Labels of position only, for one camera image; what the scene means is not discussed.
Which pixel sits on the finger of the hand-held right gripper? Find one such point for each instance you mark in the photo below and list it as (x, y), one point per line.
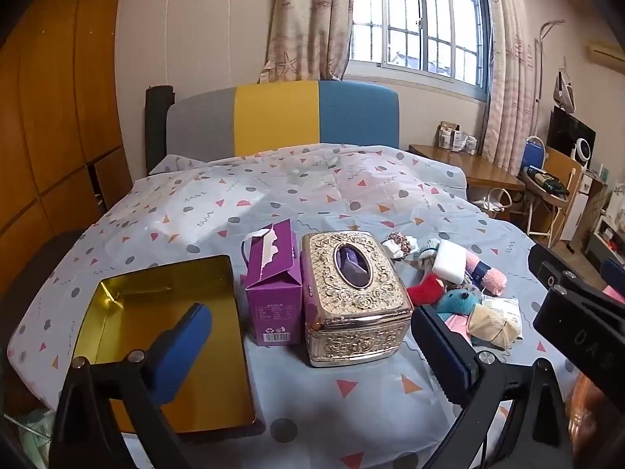
(614, 276)
(581, 322)

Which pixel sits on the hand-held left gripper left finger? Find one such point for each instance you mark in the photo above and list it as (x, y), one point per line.
(183, 347)

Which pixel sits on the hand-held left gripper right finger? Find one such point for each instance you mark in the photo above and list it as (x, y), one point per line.
(447, 356)

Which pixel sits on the beige cloth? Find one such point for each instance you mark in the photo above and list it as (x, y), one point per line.
(488, 326)
(509, 308)

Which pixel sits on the blue plush doll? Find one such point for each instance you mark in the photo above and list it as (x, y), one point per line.
(456, 300)

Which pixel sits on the gold tin box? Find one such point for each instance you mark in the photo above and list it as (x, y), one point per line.
(146, 298)

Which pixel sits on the red heart plush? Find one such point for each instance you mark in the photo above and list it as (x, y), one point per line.
(425, 290)

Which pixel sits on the pink fuzzy sock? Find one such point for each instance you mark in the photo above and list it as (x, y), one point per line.
(493, 281)

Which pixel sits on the white sponge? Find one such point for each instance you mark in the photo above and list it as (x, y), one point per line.
(451, 264)

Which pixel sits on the white knit sock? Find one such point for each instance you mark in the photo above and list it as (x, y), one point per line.
(412, 246)

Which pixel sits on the brown satin scrunchie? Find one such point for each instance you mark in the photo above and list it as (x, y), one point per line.
(398, 243)

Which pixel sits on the white cabinet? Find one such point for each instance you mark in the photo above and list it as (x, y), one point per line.
(586, 205)

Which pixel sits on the ornate gold tissue box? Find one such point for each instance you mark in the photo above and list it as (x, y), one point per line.
(361, 317)

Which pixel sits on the purple cardboard tissue box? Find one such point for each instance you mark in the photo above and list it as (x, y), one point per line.
(273, 312)

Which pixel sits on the black bag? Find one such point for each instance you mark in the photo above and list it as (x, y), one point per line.
(549, 181)

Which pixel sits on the folding chair with items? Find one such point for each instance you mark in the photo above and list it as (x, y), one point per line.
(561, 166)

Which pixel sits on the small white fan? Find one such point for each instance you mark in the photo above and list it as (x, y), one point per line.
(582, 147)

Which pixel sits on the blue folding chair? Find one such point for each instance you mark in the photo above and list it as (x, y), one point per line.
(533, 149)

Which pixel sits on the black television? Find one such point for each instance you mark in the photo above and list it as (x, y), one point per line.
(566, 129)

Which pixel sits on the dark brown chair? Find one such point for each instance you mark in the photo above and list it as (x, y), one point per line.
(29, 273)

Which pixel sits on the cluttered glass side table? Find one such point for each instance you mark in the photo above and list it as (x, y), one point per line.
(34, 430)

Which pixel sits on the wooden desk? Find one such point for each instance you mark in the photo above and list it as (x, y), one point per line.
(478, 171)

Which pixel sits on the garment steamer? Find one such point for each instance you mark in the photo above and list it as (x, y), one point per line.
(565, 93)

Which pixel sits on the white packet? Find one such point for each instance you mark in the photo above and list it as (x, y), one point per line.
(468, 142)

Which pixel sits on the beige patterned curtain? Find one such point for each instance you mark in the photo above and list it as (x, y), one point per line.
(512, 83)

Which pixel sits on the brown paper packet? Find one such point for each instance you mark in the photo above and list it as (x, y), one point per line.
(447, 136)

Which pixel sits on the air conditioner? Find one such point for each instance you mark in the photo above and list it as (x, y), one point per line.
(608, 53)

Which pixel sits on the grey yellow blue headboard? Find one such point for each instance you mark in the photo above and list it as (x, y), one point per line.
(273, 117)

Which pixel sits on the wooden wardrobe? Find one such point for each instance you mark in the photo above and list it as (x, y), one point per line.
(53, 107)

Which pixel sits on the barred window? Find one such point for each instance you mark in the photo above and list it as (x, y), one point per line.
(420, 24)

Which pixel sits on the beige starfish print curtain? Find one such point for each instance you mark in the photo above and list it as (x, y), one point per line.
(307, 19)

